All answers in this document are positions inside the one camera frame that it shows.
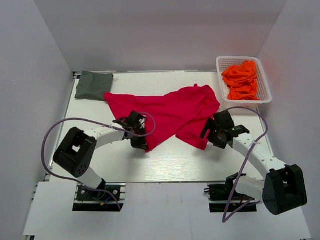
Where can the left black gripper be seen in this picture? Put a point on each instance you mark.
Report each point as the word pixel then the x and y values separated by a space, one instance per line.
pixel 141 144

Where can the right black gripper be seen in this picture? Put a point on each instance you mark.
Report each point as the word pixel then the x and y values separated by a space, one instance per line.
pixel 211 124

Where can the red t shirt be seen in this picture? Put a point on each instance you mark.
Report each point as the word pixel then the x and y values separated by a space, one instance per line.
pixel 181 113

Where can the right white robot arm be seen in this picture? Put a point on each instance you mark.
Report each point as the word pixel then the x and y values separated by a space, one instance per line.
pixel 283 186

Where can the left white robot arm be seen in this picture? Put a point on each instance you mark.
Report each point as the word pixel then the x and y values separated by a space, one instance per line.
pixel 76 150

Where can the white plastic basket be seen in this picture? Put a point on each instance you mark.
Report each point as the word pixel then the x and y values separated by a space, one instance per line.
pixel 264 94

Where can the orange t shirt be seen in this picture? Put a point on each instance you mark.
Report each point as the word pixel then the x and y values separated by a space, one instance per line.
pixel 242 81

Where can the folded grey t shirt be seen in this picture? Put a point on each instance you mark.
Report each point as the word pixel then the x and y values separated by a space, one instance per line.
pixel 93 86

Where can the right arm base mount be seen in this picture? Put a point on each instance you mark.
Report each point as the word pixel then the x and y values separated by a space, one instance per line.
pixel 218 196

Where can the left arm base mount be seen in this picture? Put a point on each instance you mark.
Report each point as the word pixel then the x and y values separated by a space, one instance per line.
pixel 90 201

